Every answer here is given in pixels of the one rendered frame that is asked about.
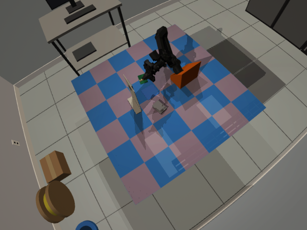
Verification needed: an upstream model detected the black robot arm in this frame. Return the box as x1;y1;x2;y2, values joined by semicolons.
149;26;184;74

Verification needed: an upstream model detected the tan panel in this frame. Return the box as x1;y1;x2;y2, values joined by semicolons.
124;76;142;114

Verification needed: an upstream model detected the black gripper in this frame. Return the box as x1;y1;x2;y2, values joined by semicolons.
142;61;160;82

